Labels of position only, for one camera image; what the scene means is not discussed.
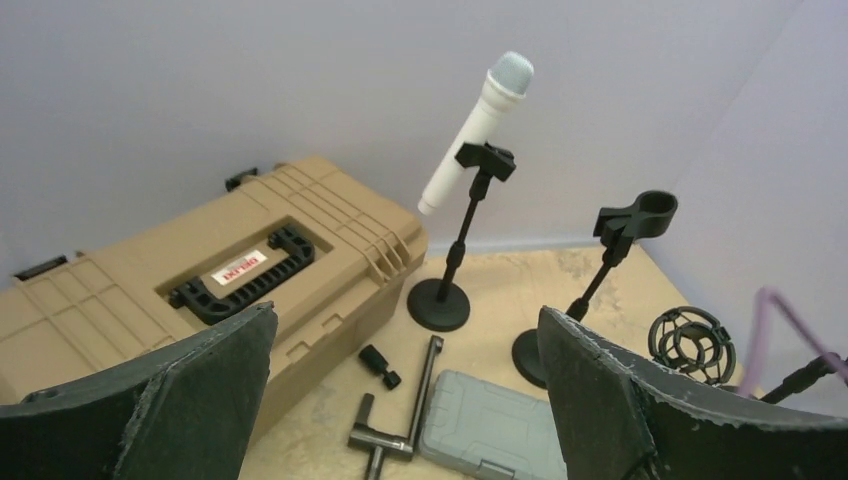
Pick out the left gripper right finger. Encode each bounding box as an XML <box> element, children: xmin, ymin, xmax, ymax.
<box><xmin>537</xmin><ymin>306</ymin><xmax>847</xmax><ymax>479</ymax></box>

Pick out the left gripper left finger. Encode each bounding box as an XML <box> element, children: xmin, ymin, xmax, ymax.
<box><xmin>1</xmin><ymin>302</ymin><xmax>278</xmax><ymax>479</ymax></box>

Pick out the black round-base stand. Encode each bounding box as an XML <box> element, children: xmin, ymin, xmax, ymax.
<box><xmin>407</xmin><ymin>143</ymin><xmax>516</xmax><ymax>332</ymax></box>
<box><xmin>511</xmin><ymin>190</ymin><xmax>678</xmax><ymax>389</ymax></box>

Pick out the white microphone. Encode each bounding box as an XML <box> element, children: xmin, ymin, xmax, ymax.
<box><xmin>417</xmin><ymin>51</ymin><xmax>534</xmax><ymax>215</ymax></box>

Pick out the grey plastic case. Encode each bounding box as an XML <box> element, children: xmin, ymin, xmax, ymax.
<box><xmin>418</xmin><ymin>370</ymin><xmax>568</xmax><ymax>480</ymax></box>

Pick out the small black cylinder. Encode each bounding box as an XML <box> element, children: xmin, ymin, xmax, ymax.
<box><xmin>358</xmin><ymin>344</ymin><xmax>402</xmax><ymax>390</ymax></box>

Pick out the dark metal pipe wrench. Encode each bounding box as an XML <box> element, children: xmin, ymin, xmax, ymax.
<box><xmin>347</xmin><ymin>334</ymin><xmax>445</xmax><ymax>480</ymax></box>

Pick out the tan plastic tool case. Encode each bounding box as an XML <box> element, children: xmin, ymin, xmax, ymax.
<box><xmin>1</xmin><ymin>156</ymin><xmax>428</xmax><ymax>439</ymax></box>

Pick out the black tripod shock mount stand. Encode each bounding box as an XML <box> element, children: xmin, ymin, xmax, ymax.
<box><xmin>648</xmin><ymin>306</ymin><xmax>737</xmax><ymax>386</ymax></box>

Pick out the black shock-mount stand, right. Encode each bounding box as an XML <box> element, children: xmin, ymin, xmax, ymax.
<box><xmin>759</xmin><ymin>355</ymin><xmax>836</xmax><ymax>405</ymax></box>

